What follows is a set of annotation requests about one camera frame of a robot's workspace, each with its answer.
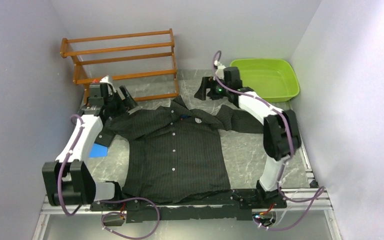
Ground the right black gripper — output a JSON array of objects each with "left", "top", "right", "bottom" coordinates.
[{"left": 193, "top": 77, "right": 230, "bottom": 101}]

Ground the black pinstriped shirt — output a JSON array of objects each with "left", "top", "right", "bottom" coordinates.
[{"left": 104, "top": 97, "right": 263, "bottom": 203}]

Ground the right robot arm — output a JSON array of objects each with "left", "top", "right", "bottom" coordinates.
[{"left": 194, "top": 61, "right": 302, "bottom": 208}]

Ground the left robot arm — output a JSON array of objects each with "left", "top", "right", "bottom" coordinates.
[{"left": 42, "top": 82, "right": 138, "bottom": 210}]

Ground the orange wooden shoe rack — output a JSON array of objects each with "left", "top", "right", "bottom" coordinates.
[{"left": 59, "top": 28, "right": 180, "bottom": 102}]

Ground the blue flat mat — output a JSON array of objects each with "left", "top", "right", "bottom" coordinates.
[{"left": 89, "top": 143, "right": 109, "bottom": 158}]

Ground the green plastic basin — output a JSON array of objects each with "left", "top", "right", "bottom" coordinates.
[{"left": 230, "top": 58, "right": 300, "bottom": 103}]

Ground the black base beam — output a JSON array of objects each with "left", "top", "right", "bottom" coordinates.
[{"left": 90, "top": 188, "right": 287, "bottom": 223}]

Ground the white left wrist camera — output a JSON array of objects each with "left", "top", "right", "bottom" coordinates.
[{"left": 92, "top": 75, "right": 114, "bottom": 90}]

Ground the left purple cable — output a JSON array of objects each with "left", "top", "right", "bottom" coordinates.
[{"left": 56, "top": 113, "right": 161, "bottom": 240}]

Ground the purple cable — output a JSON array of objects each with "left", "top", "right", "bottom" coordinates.
[
  {"left": 56, "top": 113, "right": 161, "bottom": 240},
  {"left": 211, "top": 50, "right": 326, "bottom": 232}
]

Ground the aluminium frame rail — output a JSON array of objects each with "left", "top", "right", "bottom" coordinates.
[{"left": 39, "top": 170, "right": 334, "bottom": 216}]

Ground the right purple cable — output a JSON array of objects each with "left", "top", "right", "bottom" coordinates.
[{"left": 211, "top": 50, "right": 326, "bottom": 232}]

